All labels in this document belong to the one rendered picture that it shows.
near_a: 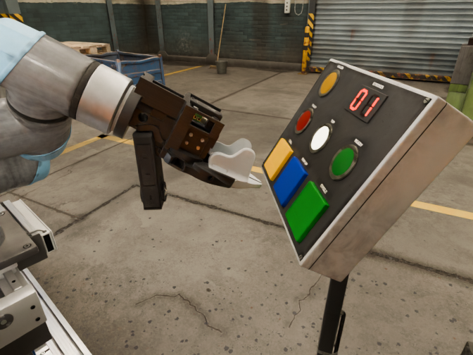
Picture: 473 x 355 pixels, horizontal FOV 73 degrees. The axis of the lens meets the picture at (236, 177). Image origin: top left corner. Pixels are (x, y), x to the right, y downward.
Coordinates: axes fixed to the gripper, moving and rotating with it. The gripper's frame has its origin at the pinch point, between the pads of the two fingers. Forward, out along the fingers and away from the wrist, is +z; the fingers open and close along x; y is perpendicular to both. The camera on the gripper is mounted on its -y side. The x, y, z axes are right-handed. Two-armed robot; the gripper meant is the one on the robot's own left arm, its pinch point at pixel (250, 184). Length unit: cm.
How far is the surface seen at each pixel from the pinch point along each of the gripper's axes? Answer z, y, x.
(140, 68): -56, -91, 449
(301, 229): 9.6, -1.8, -3.0
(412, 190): 16.6, 11.8, -7.0
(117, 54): -107, -110, 551
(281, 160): 9.6, 0.9, 17.0
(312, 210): 9.6, 1.5, -2.3
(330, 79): 10.0, 18.6, 19.6
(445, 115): 12.9, 21.3, -7.0
